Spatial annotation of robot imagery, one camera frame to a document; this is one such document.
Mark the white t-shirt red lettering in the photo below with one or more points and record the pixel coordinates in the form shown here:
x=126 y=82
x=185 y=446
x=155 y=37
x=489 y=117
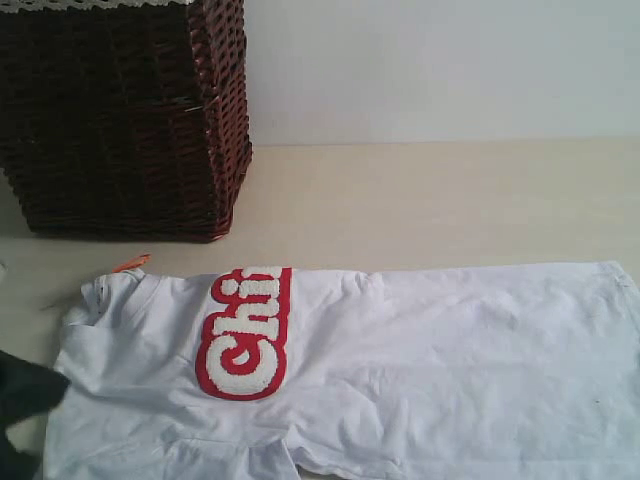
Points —
x=516 y=372

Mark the brown wicker laundry basket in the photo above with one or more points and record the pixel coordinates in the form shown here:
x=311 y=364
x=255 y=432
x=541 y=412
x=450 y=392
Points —
x=126 y=123

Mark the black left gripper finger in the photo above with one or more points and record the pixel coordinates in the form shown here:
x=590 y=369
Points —
x=28 y=390

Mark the white lace cloth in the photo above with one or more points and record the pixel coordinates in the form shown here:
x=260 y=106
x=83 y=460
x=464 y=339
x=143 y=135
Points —
x=17 y=6

